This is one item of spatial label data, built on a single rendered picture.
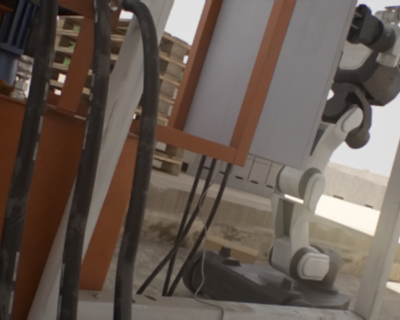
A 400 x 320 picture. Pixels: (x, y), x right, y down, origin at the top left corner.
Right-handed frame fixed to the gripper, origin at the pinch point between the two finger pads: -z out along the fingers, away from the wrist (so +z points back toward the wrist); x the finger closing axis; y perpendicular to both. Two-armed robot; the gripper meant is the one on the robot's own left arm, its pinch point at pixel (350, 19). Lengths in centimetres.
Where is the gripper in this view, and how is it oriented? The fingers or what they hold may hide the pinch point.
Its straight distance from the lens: 167.9
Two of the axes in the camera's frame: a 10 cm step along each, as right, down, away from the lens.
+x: -3.0, 9.5, 0.4
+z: 8.0, 2.2, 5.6
